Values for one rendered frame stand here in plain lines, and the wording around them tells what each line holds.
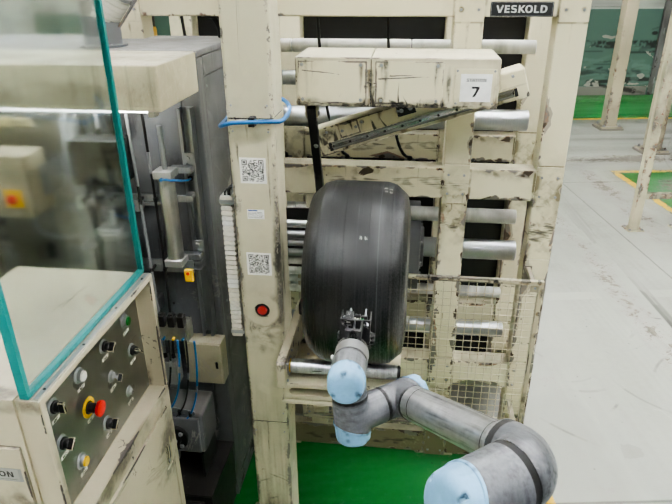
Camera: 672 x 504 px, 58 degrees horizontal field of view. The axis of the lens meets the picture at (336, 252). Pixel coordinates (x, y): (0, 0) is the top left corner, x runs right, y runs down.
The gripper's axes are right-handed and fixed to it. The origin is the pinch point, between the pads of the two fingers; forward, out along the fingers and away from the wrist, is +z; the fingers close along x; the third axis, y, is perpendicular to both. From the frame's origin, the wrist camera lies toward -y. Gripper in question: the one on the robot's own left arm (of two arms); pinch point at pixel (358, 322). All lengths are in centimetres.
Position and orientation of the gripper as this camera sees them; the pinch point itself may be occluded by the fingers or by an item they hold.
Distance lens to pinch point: 153.6
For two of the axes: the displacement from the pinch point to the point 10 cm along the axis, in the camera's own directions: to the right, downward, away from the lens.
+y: 0.3, -9.5, -3.2
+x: -9.9, -0.6, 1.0
